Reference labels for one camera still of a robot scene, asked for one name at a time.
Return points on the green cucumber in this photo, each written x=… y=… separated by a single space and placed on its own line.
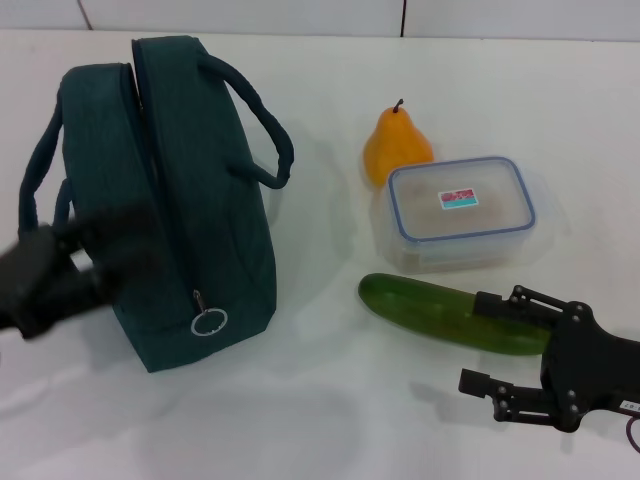
x=415 y=305

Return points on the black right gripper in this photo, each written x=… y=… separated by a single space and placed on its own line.
x=590 y=370

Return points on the dark teal insulated lunch bag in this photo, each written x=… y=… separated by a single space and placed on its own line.
x=210 y=175

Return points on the clear food container blue seal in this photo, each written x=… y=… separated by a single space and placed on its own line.
x=460 y=230

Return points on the orange pear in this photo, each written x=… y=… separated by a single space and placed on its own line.
x=395 y=145

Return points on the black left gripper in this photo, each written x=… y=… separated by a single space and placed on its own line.
x=35 y=285

